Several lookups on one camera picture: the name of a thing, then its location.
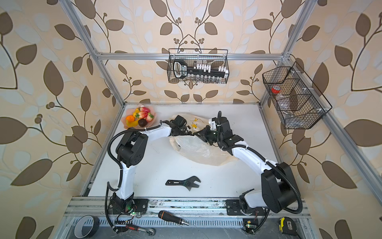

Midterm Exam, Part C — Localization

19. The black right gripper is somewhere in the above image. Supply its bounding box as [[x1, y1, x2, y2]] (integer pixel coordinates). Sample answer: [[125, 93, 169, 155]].
[[195, 125, 223, 145]]

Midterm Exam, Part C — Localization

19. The banana print plastic bag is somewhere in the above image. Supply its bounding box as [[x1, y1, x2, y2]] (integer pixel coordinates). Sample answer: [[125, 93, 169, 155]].
[[169, 113, 238, 166]]

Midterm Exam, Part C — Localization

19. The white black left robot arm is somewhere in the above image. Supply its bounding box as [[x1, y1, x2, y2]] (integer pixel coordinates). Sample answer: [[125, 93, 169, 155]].
[[105, 115, 191, 214]]

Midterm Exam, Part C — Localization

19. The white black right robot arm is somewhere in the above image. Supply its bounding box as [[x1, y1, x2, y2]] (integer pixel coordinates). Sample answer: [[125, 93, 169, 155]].
[[194, 112, 303, 214]]

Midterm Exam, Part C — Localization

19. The toy strawberry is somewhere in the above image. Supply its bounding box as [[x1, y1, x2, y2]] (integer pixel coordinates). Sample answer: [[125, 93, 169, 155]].
[[145, 113, 155, 122]]

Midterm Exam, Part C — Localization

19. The dark purple toy plum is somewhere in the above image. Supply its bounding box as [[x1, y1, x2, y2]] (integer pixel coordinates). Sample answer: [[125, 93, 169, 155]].
[[138, 119, 148, 127]]

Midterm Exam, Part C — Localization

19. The orange toy tangerine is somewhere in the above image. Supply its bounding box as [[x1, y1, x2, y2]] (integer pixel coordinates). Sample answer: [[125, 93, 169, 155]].
[[125, 115, 135, 123]]

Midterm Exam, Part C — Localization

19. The pink fruit plate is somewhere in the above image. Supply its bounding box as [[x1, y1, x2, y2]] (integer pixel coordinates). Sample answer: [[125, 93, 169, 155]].
[[120, 105, 156, 129]]

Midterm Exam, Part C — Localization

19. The black adjustable wrench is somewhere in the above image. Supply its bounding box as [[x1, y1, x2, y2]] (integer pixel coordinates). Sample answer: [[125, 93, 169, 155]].
[[165, 176, 201, 191]]

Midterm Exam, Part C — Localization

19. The socket set holder black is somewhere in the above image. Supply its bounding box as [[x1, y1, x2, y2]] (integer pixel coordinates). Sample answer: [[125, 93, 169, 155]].
[[172, 59, 229, 79]]

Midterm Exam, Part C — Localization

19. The clear bottle red cap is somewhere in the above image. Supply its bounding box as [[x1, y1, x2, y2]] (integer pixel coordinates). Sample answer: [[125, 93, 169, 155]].
[[271, 85, 294, 119]]

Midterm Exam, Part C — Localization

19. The black orange screwdriver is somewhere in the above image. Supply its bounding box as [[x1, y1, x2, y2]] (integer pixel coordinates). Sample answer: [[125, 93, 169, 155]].
[[158, 210, 190, 226]]

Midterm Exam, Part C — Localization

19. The yellow black tape measure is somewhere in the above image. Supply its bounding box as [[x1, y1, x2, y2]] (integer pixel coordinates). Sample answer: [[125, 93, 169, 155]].
[[279, 217, 298, 236]]

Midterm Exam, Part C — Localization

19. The black tape roll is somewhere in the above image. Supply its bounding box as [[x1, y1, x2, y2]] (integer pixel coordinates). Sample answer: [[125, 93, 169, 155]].
[[74, 215, 100, 239]]

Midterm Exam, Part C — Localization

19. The black wire basket back wall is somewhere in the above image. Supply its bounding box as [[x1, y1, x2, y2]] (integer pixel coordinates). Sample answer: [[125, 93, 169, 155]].
[[166, 48, 230, 84]]

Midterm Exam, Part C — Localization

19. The black wire basket wall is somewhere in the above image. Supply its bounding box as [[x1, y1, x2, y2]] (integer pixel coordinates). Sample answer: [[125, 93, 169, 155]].
[[166, 48, 230, 84], [262, 62, 332, 129]]

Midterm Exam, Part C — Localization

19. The black wire basket right wall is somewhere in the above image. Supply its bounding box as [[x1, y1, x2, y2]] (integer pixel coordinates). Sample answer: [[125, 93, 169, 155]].
[[262, 62, 332, 129]]

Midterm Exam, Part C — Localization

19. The red handled ratchet wrench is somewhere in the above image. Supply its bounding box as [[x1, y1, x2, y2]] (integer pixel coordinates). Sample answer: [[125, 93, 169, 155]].
[[126, 225, 156, 236]]

